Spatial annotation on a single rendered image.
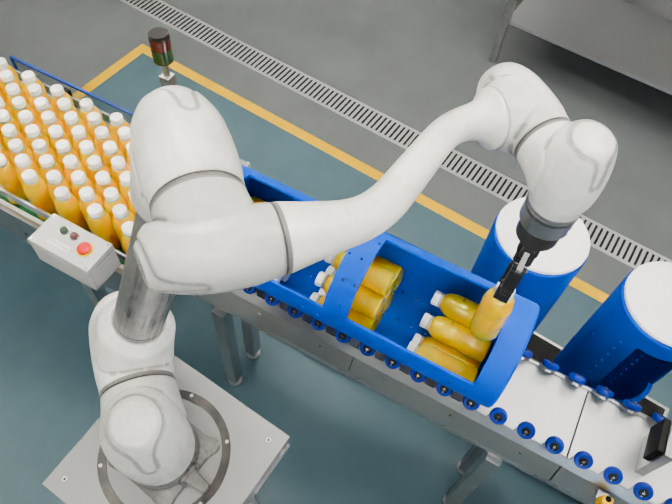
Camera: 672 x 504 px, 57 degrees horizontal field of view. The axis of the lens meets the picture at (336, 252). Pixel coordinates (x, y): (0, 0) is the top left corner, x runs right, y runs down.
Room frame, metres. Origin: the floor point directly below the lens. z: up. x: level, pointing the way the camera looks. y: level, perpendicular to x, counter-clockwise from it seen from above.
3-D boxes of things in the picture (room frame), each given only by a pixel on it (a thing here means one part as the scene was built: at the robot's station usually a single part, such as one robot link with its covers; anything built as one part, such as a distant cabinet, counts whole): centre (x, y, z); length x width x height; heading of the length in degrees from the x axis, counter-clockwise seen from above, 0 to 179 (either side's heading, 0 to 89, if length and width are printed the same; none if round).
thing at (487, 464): (0.56, -0.54, 0.31); 0.06 x 0.06 x 0.63; 67
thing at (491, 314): (0.66, -0.35, 1.32); 0.07 x 0.07 x 0.17
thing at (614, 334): (0.92, -0.95, 0.59); 0.28 x 0.28 x 0.88
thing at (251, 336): (1.08, 0.31, 0.31); 0.06 x 0.06 x 0.63; 67
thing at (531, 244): (0.66, -0.35, 1.60); 0.08 x 0.07 x 0.09; 157
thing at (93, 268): (0.86, 0.70, 1.05); 0.20 x 0.10 x 0.10; 67
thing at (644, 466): (0.52, -0.83, 1.00); 0.10 x 0.04 x 0.15; 157
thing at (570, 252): (1.11, -0.60, 1.03); 0.28 x 0.28 x 0.01
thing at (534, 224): (0.66, -0.35, 1.67); 0.09 x 0.09 x 0.06
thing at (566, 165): (0.68, -0.34, 1.78); 0.13 x 0.11 x 0.16; 25
